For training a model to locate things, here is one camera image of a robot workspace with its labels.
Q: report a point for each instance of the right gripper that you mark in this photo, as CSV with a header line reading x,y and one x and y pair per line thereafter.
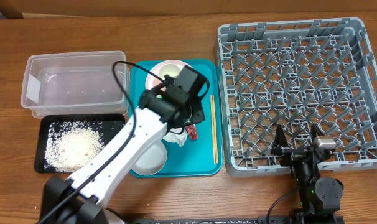
x,y
279,147

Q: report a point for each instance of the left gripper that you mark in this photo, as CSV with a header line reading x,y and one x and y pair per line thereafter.
x,y
198,113

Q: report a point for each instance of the red snack wrapper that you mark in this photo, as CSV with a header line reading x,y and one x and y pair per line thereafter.
x,y
192,132

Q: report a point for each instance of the white napkin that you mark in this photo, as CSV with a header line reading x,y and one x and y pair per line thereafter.
x,y
176,135

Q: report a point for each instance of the grey bowl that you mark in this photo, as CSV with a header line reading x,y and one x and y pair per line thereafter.
x,y
152,161

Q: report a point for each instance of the pile of rice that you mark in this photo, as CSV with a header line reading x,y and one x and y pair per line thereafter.
x,y
72,144

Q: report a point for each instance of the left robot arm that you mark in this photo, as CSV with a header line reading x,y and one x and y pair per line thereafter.
x,y
83,197

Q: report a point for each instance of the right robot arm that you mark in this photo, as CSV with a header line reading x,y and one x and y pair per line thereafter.
x,y
319,196

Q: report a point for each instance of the grey dishwasher rack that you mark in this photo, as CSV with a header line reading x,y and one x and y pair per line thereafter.
x,y
296,74

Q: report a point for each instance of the teal serving tray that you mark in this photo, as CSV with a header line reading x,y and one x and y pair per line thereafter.
x,y
195,158

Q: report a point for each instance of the cream paper cup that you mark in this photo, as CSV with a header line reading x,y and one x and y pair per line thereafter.
x,y
171,70

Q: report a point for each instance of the pink plate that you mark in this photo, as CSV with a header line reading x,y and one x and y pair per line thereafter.
x,y
152,81

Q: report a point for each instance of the clear plastic bin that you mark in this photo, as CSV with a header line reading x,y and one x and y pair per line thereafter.
x,y
76,83

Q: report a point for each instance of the cardboard backdrop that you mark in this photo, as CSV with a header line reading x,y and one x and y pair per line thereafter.
x,y
100,8

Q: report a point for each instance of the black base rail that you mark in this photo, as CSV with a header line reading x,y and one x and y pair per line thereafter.
x,y
260,220

